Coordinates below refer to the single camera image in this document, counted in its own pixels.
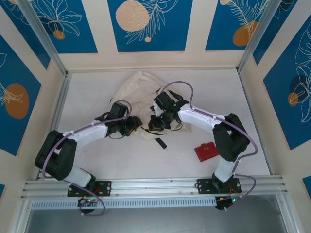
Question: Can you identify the cream canvas backpack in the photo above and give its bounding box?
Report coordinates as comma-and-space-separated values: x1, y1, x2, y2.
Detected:
109, 70, 192, 149

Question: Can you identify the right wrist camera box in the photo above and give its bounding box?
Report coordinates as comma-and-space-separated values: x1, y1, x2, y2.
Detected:
150, 91, 176, 117

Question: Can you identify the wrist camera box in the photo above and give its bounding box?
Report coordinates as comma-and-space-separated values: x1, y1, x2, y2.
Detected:
110, 101, 129, 120
150, 91, 176, 117

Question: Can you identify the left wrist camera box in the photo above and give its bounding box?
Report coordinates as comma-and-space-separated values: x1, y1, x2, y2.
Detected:
110, 101, 129, 120

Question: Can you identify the aluminium mounting rail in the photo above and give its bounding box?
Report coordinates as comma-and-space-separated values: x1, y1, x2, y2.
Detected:
20, 176, 289, 199

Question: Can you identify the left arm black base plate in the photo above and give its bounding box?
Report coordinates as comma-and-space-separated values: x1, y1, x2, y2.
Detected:
67, 181, 112, 197

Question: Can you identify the grey slotted cable duct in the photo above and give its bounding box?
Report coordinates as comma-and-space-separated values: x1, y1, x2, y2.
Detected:
31, 197, 217, 210

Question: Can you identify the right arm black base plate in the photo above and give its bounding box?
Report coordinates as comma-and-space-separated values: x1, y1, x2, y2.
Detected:
196, 178, 242, 195

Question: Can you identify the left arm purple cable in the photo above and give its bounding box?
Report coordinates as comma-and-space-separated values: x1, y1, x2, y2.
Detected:
41, 100, 133, 216

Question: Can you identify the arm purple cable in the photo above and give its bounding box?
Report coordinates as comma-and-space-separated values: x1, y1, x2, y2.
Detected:
41, 100, 133, 216
160, 81, 259, 211

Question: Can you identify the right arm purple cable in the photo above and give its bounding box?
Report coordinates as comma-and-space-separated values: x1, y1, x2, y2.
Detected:
160, 81, 259, 211

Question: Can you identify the aluminium frame post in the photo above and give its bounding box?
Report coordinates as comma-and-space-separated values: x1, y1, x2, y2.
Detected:
17, 0, 69, 76
237, 0, 299, 73

